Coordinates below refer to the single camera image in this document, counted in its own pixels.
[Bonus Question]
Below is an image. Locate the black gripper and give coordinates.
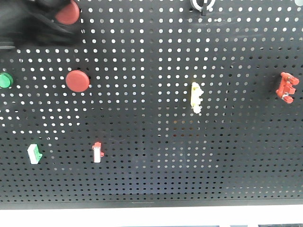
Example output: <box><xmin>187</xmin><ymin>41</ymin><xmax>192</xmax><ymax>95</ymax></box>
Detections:
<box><xmin>0</xmin><ymin>0</ymin><xmax>80</xmax><ymax>49</ymax></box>

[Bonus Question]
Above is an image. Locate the black rotary toggle switch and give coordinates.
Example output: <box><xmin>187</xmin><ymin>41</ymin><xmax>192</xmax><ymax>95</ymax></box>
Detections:
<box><xmin>190</xmin><ymin>0</ymin><xmax>216</xmax><ymax>16</ymax></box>

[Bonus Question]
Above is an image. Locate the green push button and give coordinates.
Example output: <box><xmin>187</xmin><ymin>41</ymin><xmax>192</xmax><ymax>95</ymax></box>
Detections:
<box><xmin>0</xmin><ymin>72</ymin><xmax>14</xmax><ymax>88</ymax></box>

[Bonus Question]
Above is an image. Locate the black perforated pegboard panel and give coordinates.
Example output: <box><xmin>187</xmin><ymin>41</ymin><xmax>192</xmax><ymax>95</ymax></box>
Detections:
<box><xmin>0</xmin><ymin>0</ymin><xmax>303</xmax><ymax>209</ymax></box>

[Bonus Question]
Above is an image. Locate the red contact block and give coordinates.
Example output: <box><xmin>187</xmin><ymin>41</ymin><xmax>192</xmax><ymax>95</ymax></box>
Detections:
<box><xmin>276</xmin><ymin>72</ymin><xmax>300</xmax><ymax>104</ymax></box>

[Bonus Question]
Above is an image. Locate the green white rocker switch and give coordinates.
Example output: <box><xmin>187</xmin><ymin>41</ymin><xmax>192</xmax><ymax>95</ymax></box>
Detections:
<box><xmin>27</xmin><ymin>144</ymin><xmax>42</xmax><ymax>165</ymax></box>

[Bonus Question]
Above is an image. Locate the red white rocker switch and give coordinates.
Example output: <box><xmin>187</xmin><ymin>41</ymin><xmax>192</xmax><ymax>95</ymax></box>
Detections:
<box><xmin>92</xmin><ymin>142</ymin><xmax>104</xmax><ymax>163</ymax></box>

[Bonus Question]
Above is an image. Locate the yellow white switch block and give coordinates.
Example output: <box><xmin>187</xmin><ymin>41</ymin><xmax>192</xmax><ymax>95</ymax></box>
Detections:
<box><xmin>190</xmin><ymin>82</ymin><xmax>203</xmax><ymax>114</ymax></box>

